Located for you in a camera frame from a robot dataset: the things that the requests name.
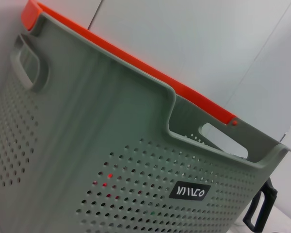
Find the grey perforated storage bin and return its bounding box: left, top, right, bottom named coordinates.
left=0, top=12, right=291, bottom=233

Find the glass pitcher black handle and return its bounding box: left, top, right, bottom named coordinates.
left=242, top=178, right=279, bottom=231

